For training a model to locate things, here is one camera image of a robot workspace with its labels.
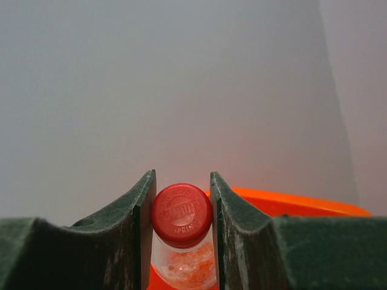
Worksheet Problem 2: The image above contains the orange plastic bin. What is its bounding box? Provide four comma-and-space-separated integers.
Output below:
149, 187, 372, 290

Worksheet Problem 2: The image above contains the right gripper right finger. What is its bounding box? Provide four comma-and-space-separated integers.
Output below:
210, 172, 386, 289

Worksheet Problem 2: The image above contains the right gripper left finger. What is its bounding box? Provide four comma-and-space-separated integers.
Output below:
1, 170, 157, 289

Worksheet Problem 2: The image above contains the red label bottle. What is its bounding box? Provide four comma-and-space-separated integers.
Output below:
151, 183, 216, 289

